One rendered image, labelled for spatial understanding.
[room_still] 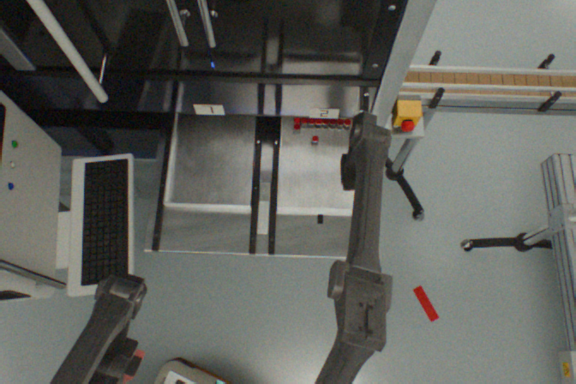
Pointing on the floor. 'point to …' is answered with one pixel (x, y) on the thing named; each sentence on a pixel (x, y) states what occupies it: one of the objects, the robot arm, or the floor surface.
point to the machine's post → (411, 28)
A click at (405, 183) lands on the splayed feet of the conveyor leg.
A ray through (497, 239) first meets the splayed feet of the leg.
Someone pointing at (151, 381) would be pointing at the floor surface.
